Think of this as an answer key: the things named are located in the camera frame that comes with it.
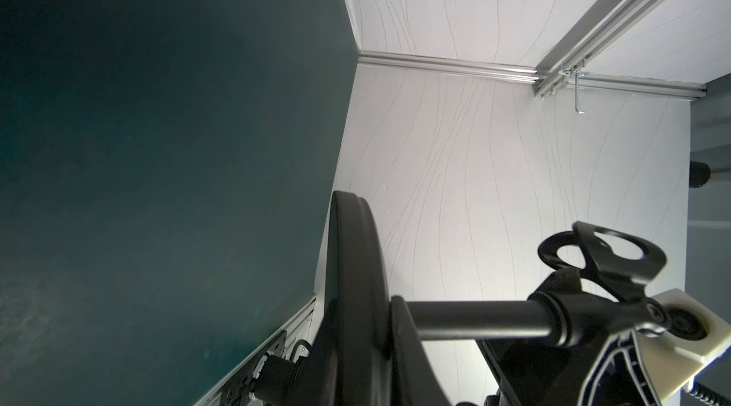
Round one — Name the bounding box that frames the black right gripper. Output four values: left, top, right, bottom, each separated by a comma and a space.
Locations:
390, 296, 651, 406

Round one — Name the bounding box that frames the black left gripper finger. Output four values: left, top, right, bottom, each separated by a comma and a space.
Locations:
253, 303, 341, 405

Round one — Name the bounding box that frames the black microphone stand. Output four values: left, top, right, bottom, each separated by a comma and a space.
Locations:
326, 191, 669, 405

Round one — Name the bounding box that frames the aluminium crossbar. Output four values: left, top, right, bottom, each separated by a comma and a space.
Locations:
530, 0, 726, 100

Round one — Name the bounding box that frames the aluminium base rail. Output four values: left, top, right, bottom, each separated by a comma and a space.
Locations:
194, 297, 316, 406

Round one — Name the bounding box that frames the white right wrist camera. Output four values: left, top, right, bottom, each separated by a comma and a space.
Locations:
638, 289, 730, 405

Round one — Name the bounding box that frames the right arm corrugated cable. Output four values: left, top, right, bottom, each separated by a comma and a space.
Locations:
682, 381, 731, 406

